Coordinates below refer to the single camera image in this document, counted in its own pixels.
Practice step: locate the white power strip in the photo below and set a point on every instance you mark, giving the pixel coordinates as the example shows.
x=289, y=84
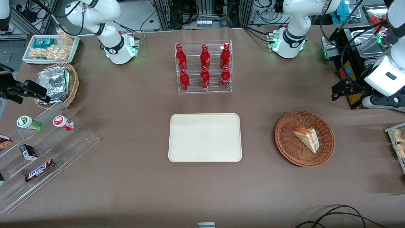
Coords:
x=204, y=22

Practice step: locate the large clear peanut bag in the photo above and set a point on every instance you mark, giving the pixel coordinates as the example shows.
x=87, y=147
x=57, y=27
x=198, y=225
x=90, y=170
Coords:
x=50, y=53

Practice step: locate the clear acrylic bottle rack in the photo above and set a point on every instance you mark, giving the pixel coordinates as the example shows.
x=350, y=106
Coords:
x=190, y=42

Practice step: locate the brown wicker basket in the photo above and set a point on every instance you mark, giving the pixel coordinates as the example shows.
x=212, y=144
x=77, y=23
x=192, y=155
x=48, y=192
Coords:
x=291, y=148

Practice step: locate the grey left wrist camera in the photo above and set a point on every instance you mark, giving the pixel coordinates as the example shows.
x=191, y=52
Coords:
x=383, y=101

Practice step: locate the green yogurt drink bottle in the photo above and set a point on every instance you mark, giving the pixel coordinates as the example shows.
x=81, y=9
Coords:
x=28, y=123

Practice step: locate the light wicker basket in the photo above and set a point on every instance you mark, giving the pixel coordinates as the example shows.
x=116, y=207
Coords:
x=73, y=85

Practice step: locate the red emergency stop button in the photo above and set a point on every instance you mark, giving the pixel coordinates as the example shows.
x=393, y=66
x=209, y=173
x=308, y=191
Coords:
x=345, y=71

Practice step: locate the white rectangular snack tray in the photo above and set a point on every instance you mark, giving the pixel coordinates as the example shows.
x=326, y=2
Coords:
x=28, y=53

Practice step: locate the clear bag of crackers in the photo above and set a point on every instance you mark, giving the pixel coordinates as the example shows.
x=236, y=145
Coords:
x=400, y=150
x=398, y=135

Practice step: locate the silver foil packet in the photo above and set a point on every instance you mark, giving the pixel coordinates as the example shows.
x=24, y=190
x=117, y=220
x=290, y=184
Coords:
x=53, y=84

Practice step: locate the black food warmer machine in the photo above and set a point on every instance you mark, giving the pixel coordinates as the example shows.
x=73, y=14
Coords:
x=340, y=38

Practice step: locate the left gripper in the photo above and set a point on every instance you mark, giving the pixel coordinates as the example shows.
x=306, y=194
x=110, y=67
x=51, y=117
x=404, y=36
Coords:
x=357, y=89

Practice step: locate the red soda bottle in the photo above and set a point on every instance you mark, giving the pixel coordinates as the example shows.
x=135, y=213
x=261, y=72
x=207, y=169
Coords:
x=225, y=77
x=225, y=56
x=184, y=80
x=181, y=58
x=205, y=57
x=205, y=78

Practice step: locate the brown cookie box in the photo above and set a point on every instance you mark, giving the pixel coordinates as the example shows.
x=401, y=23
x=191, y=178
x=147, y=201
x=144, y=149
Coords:
x=4, y=142

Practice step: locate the cream plastic tray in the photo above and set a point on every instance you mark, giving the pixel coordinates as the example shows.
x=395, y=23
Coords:
x=205, y=137

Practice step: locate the red yogurt drink bottle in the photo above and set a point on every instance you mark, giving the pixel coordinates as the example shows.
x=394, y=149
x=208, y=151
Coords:
x=62, y=122

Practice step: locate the small clear peanut bag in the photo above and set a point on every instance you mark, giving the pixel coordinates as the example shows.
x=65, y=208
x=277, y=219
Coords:
x=66, y=37

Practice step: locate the Snickers chocolate bar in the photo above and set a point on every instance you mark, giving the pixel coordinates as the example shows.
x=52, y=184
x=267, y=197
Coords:
x=40, y=170

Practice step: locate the teal snack packet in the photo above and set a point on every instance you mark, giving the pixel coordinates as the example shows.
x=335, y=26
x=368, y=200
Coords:
x=43, y=42

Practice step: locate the small black box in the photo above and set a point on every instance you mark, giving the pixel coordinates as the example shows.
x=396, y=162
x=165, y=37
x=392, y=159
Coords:
x=28, y=152

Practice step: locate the triangular sandwich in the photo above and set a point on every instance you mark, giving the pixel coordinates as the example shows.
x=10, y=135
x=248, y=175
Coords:
x=308, y=138

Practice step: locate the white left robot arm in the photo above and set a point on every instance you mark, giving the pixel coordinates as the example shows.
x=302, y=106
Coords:
x=294, y=31

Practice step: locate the clear acrylic stepped display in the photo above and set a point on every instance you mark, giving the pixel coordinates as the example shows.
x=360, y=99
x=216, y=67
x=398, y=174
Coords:
x=72, y=142

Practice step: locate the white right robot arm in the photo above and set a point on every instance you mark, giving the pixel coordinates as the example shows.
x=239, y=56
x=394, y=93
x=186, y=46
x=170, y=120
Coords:
x=109, y=34

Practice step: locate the small grey device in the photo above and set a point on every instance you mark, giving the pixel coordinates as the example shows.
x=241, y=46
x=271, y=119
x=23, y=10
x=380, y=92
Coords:
x=206, y=225

